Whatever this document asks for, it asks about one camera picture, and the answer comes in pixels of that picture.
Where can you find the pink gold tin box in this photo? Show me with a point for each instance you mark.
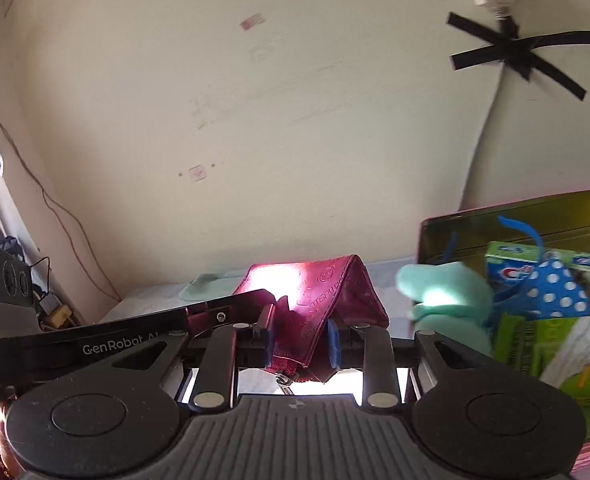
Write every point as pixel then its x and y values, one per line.
pixel 562 221

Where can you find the teal zip pouch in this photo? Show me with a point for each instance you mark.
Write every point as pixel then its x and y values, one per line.
pixel 211 286

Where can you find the pink wall sticker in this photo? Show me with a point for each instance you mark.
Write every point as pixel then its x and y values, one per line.
pixel 197 173

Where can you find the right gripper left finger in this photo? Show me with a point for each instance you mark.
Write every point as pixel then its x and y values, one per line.
pixel 237 342

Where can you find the green Dofi tissue pack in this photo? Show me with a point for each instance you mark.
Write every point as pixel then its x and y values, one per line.
pixel 554 350

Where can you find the teal plush elephant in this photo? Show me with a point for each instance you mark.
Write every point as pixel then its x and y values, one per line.
pixel 450 299

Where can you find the Crest toothpaste box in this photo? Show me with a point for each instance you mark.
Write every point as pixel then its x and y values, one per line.
pixel 509 264

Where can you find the pink wallet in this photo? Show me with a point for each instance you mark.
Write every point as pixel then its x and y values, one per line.
pixel 336 289

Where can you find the black tape cross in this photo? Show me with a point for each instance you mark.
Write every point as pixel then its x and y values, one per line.
pixel 505 46

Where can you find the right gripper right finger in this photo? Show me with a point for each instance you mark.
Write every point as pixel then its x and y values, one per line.
pixel 367 348

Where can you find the striped bed sheet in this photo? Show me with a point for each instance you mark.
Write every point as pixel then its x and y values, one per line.
pixel 279 283

